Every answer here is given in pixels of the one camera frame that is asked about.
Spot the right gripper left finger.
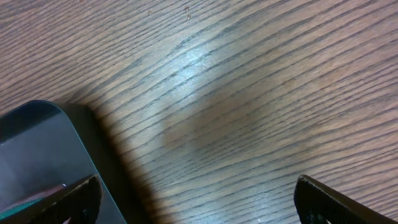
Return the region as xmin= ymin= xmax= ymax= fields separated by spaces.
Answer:
xmin=1 ymin=174 xmax=103 ymax=224

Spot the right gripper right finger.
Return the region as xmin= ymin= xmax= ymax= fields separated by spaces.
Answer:
xmin=294 ymin=175 xmax=397 ymax=224

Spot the green and pink sponge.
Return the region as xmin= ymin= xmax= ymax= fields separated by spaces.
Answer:
xmin=1 ymin=184 xmax=66 ymax=220

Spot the black rectangular tray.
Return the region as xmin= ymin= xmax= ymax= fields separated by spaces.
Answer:
xmin=1 ymin=100 xmax=126 ymax=223

